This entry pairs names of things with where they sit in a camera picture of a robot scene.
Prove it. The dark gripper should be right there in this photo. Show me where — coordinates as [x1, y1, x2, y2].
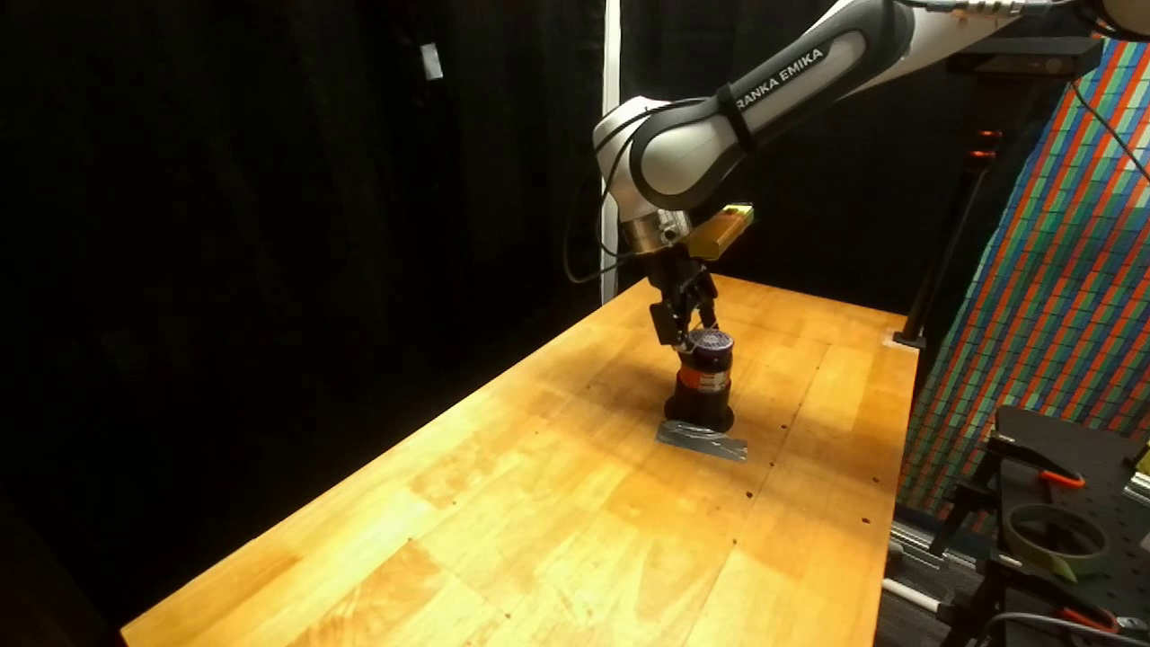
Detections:
[642, 243, 726, 354]

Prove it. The dark red can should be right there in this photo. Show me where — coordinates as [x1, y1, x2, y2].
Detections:
[664, 326, 736, 439]

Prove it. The black curtain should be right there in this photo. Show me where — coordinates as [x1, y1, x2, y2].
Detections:
[621, 0, 999, 316]
[0, 0, 610, 647]

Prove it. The black stand with red knob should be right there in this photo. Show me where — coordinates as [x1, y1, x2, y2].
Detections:
[887, 121, 1008, 351]

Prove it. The white vertical pole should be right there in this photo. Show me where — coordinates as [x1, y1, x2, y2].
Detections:
[600, 0, 630, 306]

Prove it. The small white curtain tag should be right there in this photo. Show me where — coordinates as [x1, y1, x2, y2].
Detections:
[416, 39, 449, 87]

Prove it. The large leaning striped panel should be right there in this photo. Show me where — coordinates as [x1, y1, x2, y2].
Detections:
[896, 32, 1150, 522]

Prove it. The black mounting plate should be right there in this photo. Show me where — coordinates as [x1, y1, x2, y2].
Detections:
[980, 401, 1150, 505]

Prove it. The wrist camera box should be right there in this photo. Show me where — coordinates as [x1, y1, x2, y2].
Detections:
[682, 196, 763, 267]

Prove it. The grey duct tape piece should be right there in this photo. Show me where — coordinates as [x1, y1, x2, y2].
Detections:
[655, 417, 756, 466]

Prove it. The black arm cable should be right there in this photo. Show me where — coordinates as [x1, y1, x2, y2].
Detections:
[562, 195, 630, 291]

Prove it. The aluminium frame rail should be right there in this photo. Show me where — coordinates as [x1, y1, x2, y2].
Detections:
[881, 522, 992, 617]

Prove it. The pale tape roll ring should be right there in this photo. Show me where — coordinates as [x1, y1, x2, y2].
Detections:
[999, 495, 1113, 574]

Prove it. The orange clamp handle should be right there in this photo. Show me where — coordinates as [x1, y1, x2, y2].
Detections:
[1030, 465, 1093, 495]

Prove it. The thin black hanging cable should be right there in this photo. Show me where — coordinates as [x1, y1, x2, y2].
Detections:
[1064, 69, 1150, 187]

